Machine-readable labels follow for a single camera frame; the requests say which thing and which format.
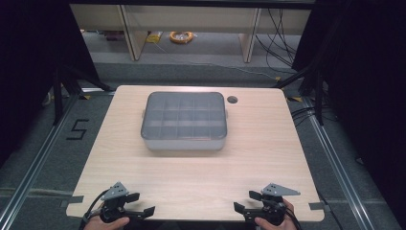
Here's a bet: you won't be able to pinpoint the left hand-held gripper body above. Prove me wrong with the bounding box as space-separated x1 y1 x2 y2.
99 181 142 224

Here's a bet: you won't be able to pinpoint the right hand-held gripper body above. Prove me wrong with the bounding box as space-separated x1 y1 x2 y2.
243 182 302 227

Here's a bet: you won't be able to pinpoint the grey compartment storage box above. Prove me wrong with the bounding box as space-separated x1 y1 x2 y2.
140 91 229 151

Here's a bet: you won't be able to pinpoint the person's right hand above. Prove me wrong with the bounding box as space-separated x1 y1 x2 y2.
254 197 298 230

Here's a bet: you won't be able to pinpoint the person's left hand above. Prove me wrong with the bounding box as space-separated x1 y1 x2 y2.
83 215 131 230

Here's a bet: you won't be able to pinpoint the grey tape strip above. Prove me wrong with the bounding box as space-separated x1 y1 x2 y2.
307 201 331 213
59 195 85 209

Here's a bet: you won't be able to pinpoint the black metal stand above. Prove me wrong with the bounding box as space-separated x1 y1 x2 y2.
52 63 114 127
271 60 325 127

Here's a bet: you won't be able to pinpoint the black curtain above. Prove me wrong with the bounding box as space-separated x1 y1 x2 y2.
0 0 102 167
290 0 406 221

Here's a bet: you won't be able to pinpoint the yellow packet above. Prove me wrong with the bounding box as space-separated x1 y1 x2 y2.
146 31 164 44

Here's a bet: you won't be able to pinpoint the dark purple object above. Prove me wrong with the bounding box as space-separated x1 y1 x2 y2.
104 30 125 42

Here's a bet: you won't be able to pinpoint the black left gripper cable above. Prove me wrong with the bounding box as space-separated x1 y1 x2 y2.
78 189 110 230

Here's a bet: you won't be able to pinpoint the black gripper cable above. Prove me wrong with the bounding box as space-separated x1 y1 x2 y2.
78 189 110 230
284 205 303 230

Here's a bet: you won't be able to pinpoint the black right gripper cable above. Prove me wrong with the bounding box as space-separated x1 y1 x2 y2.
284 205 303 230

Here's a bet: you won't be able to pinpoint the aluminium floor rail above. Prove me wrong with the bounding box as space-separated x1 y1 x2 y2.
0 92 80 228
301 95 379 230

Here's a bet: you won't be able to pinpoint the black floor cables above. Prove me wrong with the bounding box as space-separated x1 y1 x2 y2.
254 8 303 76

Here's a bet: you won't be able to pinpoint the light wooden desk frame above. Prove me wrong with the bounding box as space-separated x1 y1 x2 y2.
69 3 312 64

